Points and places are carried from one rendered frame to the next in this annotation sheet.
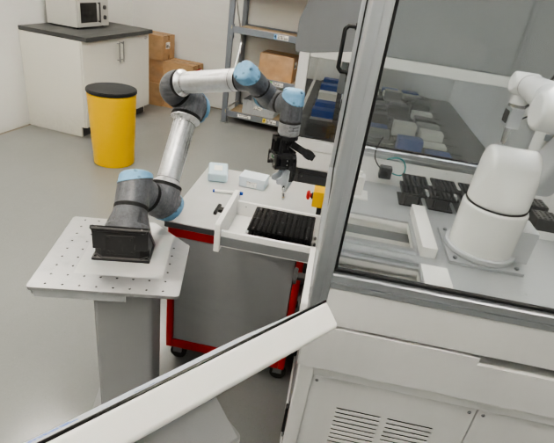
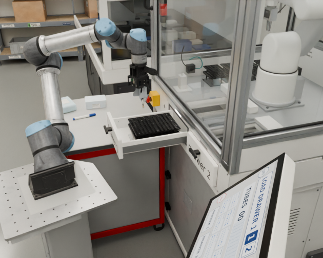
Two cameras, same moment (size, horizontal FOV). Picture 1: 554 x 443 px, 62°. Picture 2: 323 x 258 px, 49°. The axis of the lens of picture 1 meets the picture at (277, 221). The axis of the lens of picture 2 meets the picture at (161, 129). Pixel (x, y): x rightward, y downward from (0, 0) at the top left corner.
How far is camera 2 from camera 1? 0.55 m
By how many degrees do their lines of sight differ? 20
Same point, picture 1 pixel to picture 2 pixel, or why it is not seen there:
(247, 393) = (147, 248)
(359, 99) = (250, 29)
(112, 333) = (62, 248)
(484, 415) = not seen: outside the picture
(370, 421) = not seen: hidden behind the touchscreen
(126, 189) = (40, 138)
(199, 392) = (284, 224)
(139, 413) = (277, 247)
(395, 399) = not seen: hidden behind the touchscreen
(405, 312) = (283, 147)
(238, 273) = (121, 170)
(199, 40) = not seen: outside the picture
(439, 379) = (303, 177)
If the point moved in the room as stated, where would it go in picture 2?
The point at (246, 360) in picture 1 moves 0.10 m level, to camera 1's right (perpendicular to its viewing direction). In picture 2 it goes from (285, 199) to (318, 189)
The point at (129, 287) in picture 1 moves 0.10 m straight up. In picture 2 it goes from (80, 207) to (78, 188)
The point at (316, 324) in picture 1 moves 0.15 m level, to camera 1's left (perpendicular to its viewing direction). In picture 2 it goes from (290, 167) to (244, 180)
